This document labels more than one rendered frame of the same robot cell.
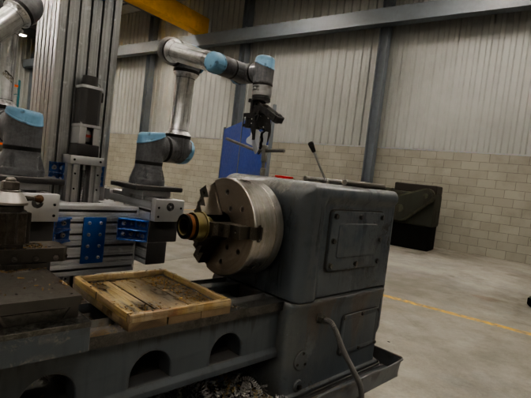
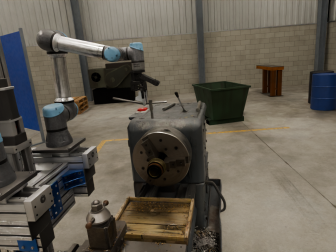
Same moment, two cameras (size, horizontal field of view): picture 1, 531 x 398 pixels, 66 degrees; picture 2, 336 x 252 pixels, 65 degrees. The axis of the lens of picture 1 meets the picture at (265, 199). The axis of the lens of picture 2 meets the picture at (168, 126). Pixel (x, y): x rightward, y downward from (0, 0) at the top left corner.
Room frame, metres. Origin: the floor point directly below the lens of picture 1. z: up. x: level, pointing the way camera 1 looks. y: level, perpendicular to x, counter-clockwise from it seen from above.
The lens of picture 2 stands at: (0.19, 0.81, 1.62)
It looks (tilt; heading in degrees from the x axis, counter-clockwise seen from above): 15 degrees down; 326
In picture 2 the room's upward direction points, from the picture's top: 4 degrees counter-clockwise
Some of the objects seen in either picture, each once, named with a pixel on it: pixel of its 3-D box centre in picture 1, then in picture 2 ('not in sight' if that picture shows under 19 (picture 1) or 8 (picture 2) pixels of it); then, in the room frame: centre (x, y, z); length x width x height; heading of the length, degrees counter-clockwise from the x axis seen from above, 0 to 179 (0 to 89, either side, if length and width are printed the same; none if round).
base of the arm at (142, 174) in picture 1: (148, 172); (58, 135); (1.80, 0.52, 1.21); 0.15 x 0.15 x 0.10
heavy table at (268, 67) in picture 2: not in sight; (268, 79); (6.08, -7.67, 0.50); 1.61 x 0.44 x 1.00; 145
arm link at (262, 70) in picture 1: (263, 71); (136, 52); (1.58, 0.06, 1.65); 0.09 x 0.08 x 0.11; 50
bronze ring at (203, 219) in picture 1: (196, 226); (156, 168); (1.24, 0.20, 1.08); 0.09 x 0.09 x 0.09; 45
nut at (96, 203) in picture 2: (10, 183); (96, 204); (0.97, 0.60, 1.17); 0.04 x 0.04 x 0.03
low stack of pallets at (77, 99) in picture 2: not in sight; (71, 105); (9.43, -1.47, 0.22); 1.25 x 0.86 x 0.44; 148
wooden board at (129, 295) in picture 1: (150, 294); (153, 217); (1.15, 0.29, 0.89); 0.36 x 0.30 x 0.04; 44
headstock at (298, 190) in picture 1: (306, 230); (171, 137); (1.64, -0.18, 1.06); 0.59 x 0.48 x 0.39; 134
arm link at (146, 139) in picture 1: (152, 146); (55, 115); (1.80, 0.52, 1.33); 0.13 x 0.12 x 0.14; 140
